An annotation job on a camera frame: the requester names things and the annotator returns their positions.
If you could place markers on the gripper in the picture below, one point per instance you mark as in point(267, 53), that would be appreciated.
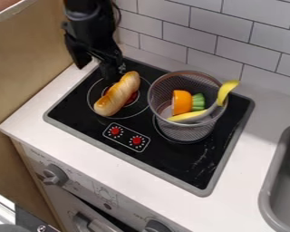
point(111, 65)

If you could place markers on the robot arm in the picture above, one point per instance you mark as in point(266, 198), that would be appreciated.
point(87, 24)

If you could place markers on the silver mesh pot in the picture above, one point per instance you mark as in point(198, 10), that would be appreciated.
point(187, 131)

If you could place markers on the toy stove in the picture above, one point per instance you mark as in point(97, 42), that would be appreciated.
point(167, 151)

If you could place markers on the toy bread loaf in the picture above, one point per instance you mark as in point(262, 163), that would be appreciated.
point(117, 93)

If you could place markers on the orange toy carrot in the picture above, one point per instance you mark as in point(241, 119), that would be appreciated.
point(182, 102)

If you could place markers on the brown board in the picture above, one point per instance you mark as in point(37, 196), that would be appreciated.
point(22, 84)

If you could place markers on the yellow toy banana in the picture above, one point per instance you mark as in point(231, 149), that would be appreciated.
point(225, 90)

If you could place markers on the toy sink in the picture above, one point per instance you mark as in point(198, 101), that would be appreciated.
point(282, 187)

